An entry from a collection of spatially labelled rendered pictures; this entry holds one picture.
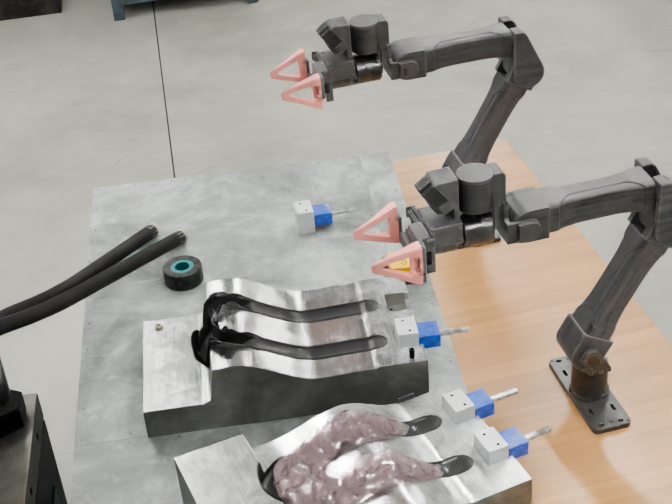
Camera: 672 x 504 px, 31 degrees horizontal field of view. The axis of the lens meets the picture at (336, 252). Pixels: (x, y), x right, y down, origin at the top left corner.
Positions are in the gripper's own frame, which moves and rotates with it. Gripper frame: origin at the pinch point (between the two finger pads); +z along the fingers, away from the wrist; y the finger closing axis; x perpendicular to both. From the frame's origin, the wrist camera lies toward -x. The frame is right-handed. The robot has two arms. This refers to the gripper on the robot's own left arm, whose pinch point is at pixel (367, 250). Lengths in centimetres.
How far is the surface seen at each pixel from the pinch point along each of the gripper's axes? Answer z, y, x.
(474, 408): -14.8, 4.8, 32.7
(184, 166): 7, -246, 120
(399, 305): -12.1, -28.1, 33.9
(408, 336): -9.2, -12.8, 29.0
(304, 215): -3, -67, 35
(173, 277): 27, -57, 36
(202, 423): 28.9, -13.6, 38.1
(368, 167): -24, -89, 40
